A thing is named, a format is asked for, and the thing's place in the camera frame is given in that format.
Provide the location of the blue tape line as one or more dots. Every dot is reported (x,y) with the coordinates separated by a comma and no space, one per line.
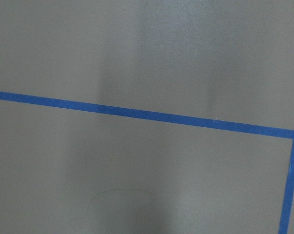
(148,115)

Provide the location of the blue tape line crossing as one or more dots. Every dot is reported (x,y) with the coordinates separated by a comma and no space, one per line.
(288,196)

